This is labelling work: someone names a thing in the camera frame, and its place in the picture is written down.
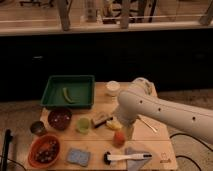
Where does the red apple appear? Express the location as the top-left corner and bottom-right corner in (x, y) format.
(113, 131), (125, 146)

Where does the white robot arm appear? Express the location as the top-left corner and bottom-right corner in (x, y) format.
(114, 77), (213, 144)

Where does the white paper cup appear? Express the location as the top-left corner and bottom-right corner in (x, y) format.
(106, 81), (120, 97)

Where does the small green cup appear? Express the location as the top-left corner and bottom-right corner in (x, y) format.
(76, 118), (90, 134)

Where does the small metal cup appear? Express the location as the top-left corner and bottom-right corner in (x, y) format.
(30, 121), (47, 136)

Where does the metal fork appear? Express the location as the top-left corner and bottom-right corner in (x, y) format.
(137, 116), (157, 133)

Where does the yellow banana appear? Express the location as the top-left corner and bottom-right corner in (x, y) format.
(106, 121), (122, 130)

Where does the wooden block eraser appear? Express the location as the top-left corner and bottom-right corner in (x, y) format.
(91, 113), (113, 128)

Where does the blue sponge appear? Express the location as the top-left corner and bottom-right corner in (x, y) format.
(67, 148), (91, 167)

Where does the green plastic tray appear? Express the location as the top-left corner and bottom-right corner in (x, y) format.
(41, 75), (95, 109)

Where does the dark brown bowl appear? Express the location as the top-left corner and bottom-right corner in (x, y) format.
(48, 108), (72, 131)

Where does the green bean pod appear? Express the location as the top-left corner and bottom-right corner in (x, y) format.
(62, 87), (75, 104)

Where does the orange bowl with contents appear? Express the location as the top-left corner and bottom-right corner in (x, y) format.
(28, 134), (60, 169)

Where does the black stand at left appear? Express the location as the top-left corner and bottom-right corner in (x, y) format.
(0, 129), (13, 171)

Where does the white handled dish brush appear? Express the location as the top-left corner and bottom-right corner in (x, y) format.
(103, 152), (152, 164)

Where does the black floor cable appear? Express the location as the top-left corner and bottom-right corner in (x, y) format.
(169, 132), (213, 171)

